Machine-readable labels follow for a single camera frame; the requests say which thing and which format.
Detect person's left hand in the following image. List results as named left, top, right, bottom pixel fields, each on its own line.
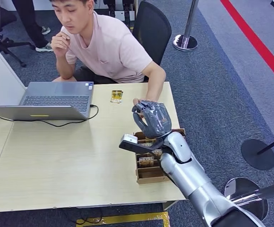
left=132, top=97, right=152, bottom=106

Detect person's right hand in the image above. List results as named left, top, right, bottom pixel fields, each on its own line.
left=51, top=31, right=71, bottom=59

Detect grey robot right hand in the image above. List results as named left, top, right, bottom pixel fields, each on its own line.
left=131, top=100, right=173, bottom=140

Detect standing person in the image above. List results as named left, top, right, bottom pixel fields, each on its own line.
left=11, top=0, right=54, bottom=53

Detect brown wooden card organizer box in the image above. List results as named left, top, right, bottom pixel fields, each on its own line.
left=134, top=128, right=186, bottom=185

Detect seated person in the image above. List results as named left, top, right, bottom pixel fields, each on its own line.
left=48, top=0, right=167, bottom=107

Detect grey open laptop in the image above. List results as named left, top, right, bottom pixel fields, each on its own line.
left=0, top=81, right=94, bottom=122

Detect black mesh office chair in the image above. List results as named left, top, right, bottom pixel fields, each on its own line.
left=131, top=0, right=172, bottom=83

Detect white box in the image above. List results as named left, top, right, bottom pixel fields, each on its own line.
left=0, top=49, right=26, bottom=106

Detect white table leg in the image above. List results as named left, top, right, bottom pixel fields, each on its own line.
left=162, top=200, right=179, bottom=211

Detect black and white equipment stand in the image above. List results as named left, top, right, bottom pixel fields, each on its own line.
left=103, top=0, right=139, bottom=34

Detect yellow floor tape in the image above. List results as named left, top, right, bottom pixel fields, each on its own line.
left=76, top=211, right=171, bottom=227

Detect dark stanchion with chrome base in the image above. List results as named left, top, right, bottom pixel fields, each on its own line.
left=223, top=177, right=274, bottom=222

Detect black stanchion with round base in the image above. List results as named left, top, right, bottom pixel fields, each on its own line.
left=241, top=133, right=274, bottom=171

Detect black laptop power cable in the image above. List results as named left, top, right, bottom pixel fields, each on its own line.
left=0, top=104, right=100, bottom=128

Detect chrome stanchion post with base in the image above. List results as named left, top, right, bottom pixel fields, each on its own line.
left=172, top=0, right=200, bottom=52

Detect black floor cables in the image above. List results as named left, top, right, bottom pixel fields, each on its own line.
left=63, top=209, right=103, bottom=226

